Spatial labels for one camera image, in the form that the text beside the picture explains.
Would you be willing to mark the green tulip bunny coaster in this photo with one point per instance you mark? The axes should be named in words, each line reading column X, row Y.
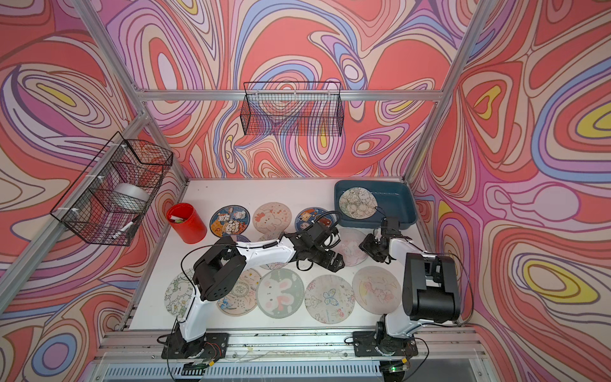
column 358, row 203

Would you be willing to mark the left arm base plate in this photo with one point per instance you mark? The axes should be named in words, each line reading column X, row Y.
column 210, row 347

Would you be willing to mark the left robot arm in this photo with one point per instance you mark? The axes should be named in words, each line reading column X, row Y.
column 217, row 271

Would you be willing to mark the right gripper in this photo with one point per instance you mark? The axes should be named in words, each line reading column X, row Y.
column 366, row 246

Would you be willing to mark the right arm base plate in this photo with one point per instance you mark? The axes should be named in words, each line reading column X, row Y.
column 373, row 344

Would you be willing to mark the purple good luck bunny coaster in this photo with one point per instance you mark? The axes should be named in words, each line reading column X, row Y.
column 240, row 239

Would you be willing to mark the green number three bunny coaster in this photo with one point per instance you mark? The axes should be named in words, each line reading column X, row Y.
column 280, row 293

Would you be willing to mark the pink line flowers coaster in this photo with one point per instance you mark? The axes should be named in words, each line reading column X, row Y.
column 268, row 237

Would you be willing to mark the pink checkered bunny coaster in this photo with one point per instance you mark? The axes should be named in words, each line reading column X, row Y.
column 272, row 217

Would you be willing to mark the silver tape roll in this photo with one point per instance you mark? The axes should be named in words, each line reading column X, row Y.
column 128, row 198

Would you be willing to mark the peach floral wreath coaster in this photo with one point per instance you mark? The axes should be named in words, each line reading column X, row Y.
column 242, row 299

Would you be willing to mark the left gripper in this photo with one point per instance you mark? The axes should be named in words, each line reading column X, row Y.
column 328, row 263

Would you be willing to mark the white butterfly doodle coaster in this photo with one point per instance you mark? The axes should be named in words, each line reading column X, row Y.
column 329, row 299

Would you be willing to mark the red plastic cup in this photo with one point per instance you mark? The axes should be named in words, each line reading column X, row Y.
column 186, row 222

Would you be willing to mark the teal plastic storage box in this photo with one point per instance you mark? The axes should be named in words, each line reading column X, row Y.
column 393, row 198

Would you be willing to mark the white green flowers coaster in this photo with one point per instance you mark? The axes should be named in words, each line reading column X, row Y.
column 179, row 295

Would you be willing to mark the pink unicorn coaster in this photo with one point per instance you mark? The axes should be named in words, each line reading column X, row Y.
column 349, row 246

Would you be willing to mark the dark blue cartoon animals coaster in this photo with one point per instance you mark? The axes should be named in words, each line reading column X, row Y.
column 230, row 220

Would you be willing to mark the blue denim bear coaster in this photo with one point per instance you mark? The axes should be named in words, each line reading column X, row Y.
column 309, row 215

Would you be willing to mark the black wire basket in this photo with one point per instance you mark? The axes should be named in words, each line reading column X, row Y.
column 87, row 210
column 292, row 108

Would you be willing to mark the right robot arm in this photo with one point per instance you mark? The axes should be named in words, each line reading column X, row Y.
column 430, row 294

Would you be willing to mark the white marker pen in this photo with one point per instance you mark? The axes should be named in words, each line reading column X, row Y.
column 123, row 230

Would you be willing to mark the back black wire basket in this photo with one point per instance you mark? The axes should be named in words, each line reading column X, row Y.
column 292, row 108

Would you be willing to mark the left black wire basket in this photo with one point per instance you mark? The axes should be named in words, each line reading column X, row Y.
column 87, row 210

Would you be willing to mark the pink cartoon girl coaster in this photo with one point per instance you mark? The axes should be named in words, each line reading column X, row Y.
column 377, row 290

